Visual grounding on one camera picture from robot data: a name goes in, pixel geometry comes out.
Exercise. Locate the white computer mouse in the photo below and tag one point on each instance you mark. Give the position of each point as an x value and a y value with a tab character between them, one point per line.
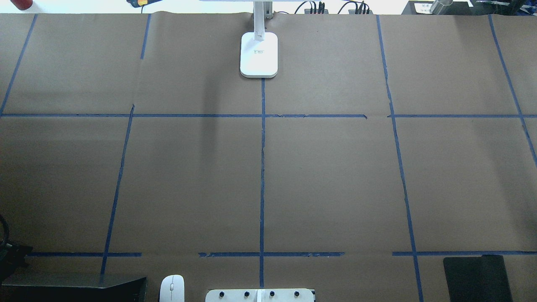
172	289

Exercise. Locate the black mouse pad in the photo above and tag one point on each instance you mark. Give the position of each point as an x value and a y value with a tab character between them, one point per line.
477	279

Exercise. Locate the grey laptop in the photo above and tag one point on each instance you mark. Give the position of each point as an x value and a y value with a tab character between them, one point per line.
73	287

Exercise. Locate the white desk lamp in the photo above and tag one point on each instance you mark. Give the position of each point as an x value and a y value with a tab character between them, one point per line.
259	54

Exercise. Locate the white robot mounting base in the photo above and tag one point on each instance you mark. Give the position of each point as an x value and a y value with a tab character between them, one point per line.
261	295

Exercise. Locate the yellow black tool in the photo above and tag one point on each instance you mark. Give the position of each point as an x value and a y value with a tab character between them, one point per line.
140	3

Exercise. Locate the silver metal cylinder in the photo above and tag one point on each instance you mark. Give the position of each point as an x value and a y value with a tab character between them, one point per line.
440	7

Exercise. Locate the red object at table edge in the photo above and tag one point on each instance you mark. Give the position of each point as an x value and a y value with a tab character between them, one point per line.
22	5

